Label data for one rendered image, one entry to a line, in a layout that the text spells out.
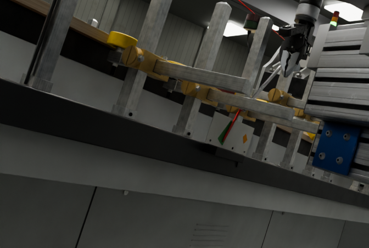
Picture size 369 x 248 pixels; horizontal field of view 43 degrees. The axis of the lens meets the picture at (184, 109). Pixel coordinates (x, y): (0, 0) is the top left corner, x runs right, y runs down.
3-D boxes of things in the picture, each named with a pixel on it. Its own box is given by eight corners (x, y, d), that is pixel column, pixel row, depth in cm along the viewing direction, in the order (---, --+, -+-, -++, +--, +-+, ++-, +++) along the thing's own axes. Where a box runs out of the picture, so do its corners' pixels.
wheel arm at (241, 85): (247, 99, 101) (253, 80, 101) (240, 95, 98) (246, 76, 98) (113, 67, 127) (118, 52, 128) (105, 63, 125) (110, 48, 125)
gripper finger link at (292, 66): (298, 82, 158) (306, 57, 159) (291, 77, 153) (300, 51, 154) (290, 80, 160) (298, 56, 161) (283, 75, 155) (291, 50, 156)
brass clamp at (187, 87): (218, 107, 139) (223, 91, 139) (193, 96, 128) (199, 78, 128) (202, 102, 142) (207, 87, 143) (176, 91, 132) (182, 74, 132)
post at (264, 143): (259, 179, 172) (298, 57, 175) (255, 178, 170) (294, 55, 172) (251, 176, 174) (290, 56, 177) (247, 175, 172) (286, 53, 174)
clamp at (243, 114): (255, 122, 159) (260, 108, 159) (236, 113, 148) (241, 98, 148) (241, 118, 162) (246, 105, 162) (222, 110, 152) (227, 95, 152)
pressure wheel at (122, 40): (124, 80, 129) (138, 41, 130) (126, 79, 121) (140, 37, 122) (97, 71, 128) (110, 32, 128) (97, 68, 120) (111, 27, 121)
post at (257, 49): (230, 157, 153) (274, 20, 155) (225, 155, 150) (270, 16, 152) (222, 154, 155) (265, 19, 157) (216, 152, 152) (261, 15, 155)
